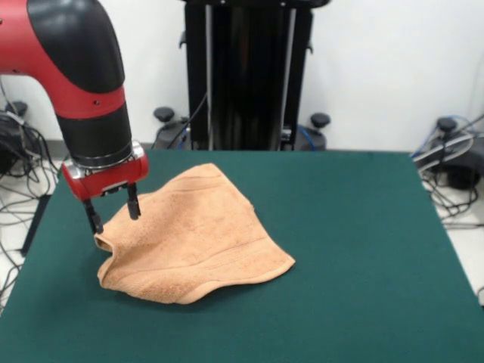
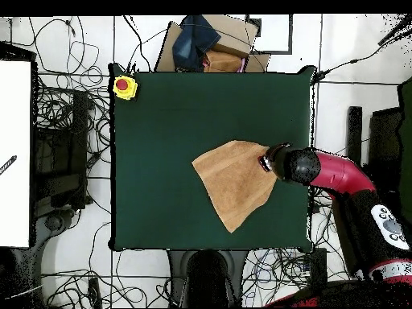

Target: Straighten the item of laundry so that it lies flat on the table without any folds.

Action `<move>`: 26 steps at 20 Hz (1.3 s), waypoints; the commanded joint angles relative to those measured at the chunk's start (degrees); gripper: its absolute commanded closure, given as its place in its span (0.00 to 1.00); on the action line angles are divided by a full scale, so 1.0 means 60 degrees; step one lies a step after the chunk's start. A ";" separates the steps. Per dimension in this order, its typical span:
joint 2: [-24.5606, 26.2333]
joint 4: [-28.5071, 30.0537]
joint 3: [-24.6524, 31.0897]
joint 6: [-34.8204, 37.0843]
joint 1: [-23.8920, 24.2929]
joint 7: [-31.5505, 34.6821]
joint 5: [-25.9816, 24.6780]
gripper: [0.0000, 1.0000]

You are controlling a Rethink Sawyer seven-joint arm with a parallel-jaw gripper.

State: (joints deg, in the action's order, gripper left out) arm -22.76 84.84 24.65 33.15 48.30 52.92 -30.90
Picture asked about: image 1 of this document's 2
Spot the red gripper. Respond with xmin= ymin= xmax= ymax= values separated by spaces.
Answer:
xmin=61 ymin=141 xmax=150 ymax=234

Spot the black cable tangle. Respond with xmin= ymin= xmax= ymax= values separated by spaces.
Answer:
xmin=0 ymin=75 xmax=71 ymax=315
xmin=411 ymin=113 xmax=484 ymax=307

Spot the dark green table cloth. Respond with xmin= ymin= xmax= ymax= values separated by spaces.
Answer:
xmin=0 ymin=150 xmax=484 ymax=363

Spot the tan terry towel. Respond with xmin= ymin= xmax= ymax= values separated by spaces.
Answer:
xmin=93 ymin=163 xmax=296 ymax=306

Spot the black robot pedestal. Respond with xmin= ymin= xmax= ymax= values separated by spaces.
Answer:
xmin=150 ymin=0 xmax=332 ymax=152

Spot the blue cable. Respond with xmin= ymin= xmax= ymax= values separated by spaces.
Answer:
xmin=296 ymin=126 xmax=322 ymax=151
xmin=410 ymin=114 xmax=484 ymax=159

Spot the dark grey stand base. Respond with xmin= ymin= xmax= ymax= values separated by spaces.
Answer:
xmin=0 ymin=111 xmax=27 ymax=175
xmin=414 ymin=116 xmax=484 ymax=190

